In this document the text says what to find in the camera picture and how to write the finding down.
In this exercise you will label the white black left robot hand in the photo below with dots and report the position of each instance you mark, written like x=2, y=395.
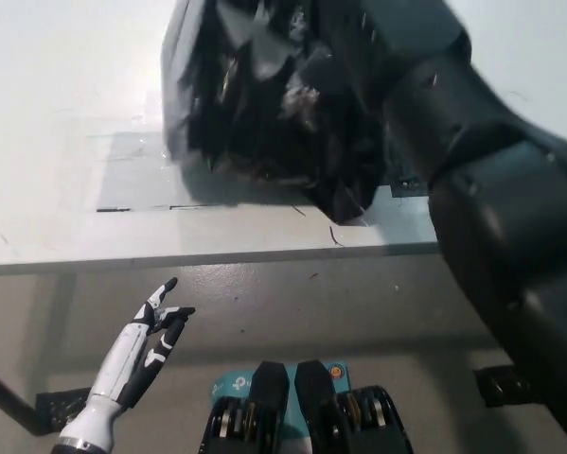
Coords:
x=122, y=359

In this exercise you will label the black plastic bag grey lining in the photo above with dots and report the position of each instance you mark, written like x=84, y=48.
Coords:
x=273, y=118

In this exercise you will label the robot body black teal blocks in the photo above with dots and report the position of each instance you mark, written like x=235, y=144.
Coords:
x=321, y=416

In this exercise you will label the black metal table leg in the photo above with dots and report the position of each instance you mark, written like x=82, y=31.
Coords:
x=6, y=402

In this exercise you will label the clear tape sheet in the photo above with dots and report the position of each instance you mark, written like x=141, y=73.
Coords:
x=131, y=179

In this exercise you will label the black thread piece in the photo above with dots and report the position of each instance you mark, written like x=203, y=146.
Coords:
x=337, y=240

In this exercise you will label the black tape patch on table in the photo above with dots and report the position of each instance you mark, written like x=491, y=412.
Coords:
x=408, y=188

